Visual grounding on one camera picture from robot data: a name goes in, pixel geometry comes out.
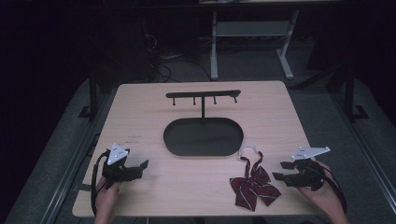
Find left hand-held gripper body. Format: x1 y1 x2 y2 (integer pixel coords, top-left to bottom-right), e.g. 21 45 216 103
101 142 142 189

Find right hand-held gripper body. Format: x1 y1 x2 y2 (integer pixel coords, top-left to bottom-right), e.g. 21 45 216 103
290 146 327 192

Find person's right hand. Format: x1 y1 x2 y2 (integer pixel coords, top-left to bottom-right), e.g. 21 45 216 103
297 161 347 218

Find person's left hand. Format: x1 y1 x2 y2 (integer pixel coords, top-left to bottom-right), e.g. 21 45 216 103
94 176 122 218

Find dark red striped bow tie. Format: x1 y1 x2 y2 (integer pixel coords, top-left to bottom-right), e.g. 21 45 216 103
229 143 282 213

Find grey tape strip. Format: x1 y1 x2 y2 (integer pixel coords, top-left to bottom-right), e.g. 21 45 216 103
73 183 93 192

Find black hook rack with tray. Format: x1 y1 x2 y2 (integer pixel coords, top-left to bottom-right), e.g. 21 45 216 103
163 89 245 158

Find black metal stand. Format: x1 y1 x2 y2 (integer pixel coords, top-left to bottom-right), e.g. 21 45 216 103
78 67 101 121
343 65 370 122

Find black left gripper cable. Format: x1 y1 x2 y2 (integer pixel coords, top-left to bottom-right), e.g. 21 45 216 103
90 150 111 217

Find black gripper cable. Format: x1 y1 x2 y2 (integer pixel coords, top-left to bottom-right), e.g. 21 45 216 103
90 150 111 217
320 163 348 214

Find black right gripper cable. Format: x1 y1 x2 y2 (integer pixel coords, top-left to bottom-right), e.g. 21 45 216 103
320 163 348 214

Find bundle of floor cables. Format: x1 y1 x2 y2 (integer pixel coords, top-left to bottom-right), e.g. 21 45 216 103
141 18 213 84

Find white metal table frame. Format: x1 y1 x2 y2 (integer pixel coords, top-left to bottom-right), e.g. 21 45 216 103
209 8 301 81

